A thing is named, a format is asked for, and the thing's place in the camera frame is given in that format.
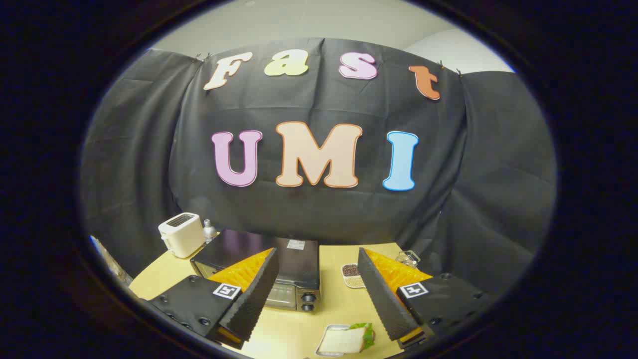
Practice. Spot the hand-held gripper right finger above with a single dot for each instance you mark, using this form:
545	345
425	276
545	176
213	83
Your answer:
381	294

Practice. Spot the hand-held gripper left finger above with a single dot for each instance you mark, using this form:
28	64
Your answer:
256	294

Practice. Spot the black toaster oven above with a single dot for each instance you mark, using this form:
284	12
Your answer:
299	269

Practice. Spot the white bread lettuce sandwich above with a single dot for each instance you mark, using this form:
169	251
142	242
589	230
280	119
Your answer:
343	341

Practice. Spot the white pop-up toaster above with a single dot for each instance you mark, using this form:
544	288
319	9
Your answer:
182	234

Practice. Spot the small divided dish of beans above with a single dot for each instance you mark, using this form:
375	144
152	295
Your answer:
351	275

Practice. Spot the small clear bottle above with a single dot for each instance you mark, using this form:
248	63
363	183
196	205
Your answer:
209	232

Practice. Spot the white rectangular dish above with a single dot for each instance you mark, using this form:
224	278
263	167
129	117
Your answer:
321	352

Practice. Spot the black backdrop cloth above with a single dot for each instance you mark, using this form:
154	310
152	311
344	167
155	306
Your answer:
448	199

